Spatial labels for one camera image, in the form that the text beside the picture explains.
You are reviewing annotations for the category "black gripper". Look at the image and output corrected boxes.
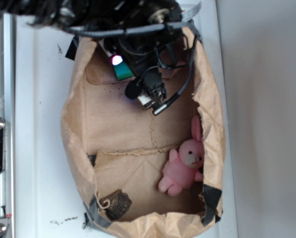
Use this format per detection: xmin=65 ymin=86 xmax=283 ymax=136
xmin=98 ymin=32 xmax=168 ymax=110

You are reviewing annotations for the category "green rectangular block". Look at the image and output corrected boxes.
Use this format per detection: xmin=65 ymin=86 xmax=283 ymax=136
xmin=113 ymin=62 xmax=134 ymax=81

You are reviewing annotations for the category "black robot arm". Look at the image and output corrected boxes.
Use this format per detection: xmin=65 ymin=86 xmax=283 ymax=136
xmin=0 ymin=0 xmax=182 ymax=113

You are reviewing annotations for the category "black tape strip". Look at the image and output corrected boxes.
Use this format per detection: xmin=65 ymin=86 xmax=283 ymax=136
xmin=202 ymin=184 xmax=222 ymax=226
xmin=83 ymin=195 xmax=112 ymax=230
xmin=65 ymin=35 xmax=80 ymax=61

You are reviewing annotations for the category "brown paper bag tray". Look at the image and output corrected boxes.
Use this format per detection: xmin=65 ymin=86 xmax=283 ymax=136
xmin=61 ymin=38 xmax=225 ymax=238

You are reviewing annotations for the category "pink plush bunny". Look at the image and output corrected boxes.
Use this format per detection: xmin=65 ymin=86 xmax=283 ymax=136
xmin=158 ymin=116 xmax=205 ymax=196

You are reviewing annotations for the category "dark brown bark chunk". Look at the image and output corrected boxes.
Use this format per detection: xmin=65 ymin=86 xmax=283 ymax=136
xmin=99 ymin=189 xmax=133 ymax=220

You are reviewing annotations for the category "black cable with metal plug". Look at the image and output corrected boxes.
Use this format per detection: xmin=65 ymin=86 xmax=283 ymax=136
xmin=152 ymin=24 xmax=198 ymax=117

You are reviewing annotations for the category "grey braided cable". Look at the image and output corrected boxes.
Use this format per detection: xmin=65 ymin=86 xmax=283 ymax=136
xmin=63 ymin=20 xmax=193 ymax=38

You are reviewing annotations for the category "aluminium extrusion rail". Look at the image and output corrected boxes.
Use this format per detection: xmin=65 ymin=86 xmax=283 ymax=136
xmin=0 ymin=14 xmax=15 ymax=238

